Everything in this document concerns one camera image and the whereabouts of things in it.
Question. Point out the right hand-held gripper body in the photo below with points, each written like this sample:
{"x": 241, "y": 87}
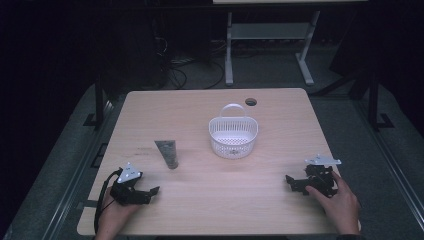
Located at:
{"x": 321, "y": 178}

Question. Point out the person's left hand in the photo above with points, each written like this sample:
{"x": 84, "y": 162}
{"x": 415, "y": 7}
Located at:
{"x": 115, "y": 216}

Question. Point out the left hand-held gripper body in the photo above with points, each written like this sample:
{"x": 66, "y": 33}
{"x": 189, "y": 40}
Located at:
{"x": 128, "y": 195}

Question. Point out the white plastic basket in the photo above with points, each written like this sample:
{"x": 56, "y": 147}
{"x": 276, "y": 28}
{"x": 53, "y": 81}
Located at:
{"x": 233, "y": 136}

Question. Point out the person's right hand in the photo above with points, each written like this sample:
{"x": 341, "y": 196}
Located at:
{"x": 340, "y": 205}

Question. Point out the black metal stand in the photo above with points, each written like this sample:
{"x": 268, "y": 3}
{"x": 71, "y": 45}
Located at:
{"x": 99, "y": 103}
{"x": 375, "y": 103}

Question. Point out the metal floor rail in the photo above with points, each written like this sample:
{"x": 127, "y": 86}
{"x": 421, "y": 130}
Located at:
{"x": 390, "y": 160}
{"x": 76, "y": 173}

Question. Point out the grey squeeze tube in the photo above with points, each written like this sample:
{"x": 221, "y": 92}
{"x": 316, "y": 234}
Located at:
{"x": 168, "y": 151}

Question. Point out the white metal table frame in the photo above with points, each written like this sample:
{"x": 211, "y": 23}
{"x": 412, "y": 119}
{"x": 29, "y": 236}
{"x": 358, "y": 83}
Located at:
{"x": 270, "y": 31}

